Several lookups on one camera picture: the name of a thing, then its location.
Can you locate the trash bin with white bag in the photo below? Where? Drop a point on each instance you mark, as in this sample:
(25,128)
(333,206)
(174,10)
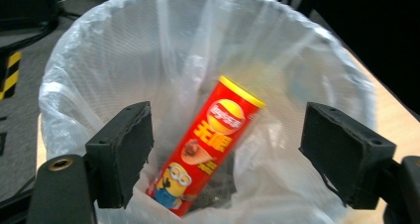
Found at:
(185,68)

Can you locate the yellow black striped post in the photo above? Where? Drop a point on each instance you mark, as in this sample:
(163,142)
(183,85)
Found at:
(10,75)

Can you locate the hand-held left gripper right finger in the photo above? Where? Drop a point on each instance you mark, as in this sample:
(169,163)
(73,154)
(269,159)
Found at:
(346,158)

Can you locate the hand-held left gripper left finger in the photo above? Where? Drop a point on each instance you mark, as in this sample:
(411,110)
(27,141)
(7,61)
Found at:
(120,154)

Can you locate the red chips can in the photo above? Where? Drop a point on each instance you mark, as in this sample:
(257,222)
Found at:
(204,148)

